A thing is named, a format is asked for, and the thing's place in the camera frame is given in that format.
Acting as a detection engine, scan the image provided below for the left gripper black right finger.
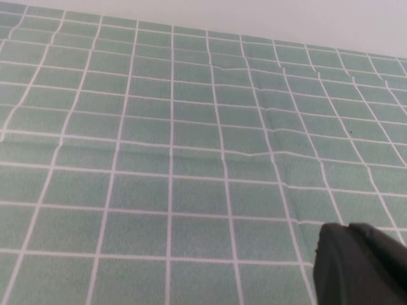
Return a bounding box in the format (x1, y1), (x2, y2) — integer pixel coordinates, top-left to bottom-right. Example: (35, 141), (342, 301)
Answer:
(348, 222), (407, 273)

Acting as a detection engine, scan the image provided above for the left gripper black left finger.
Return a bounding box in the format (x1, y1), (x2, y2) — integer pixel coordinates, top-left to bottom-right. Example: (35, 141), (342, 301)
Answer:
(312, 222), (407, 305)

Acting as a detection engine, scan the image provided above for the green white checked tablecloth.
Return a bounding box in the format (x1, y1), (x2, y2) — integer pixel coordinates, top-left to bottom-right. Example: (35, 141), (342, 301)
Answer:
(0, 5), (407, 305)

